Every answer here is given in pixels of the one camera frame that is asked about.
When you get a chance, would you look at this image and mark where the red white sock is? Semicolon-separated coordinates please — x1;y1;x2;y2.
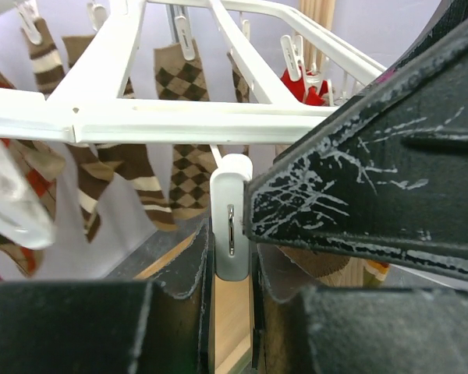
278;65;331;107

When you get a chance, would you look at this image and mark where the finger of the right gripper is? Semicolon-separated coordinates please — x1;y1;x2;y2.
243;18;468;281
374;0;468;83

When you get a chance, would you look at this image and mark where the olive striped sock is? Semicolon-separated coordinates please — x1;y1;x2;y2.
363;259;390;288

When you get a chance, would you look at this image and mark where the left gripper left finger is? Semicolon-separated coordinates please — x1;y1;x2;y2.
0;221;212;373

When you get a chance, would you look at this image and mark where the white hanger clip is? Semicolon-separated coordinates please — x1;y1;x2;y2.
210;153;253;281
0;141;55;250

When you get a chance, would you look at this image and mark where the brown striped sock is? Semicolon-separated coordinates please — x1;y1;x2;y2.
22;17;115;242
61;34;179;233

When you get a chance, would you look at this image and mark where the tan sock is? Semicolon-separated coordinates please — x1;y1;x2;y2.
278;246;356;287

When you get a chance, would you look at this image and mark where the white clip hanger rack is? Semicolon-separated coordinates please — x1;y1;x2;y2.
0;1;385;145

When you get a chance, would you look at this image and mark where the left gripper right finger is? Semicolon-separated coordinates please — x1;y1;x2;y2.
252;245;468;373

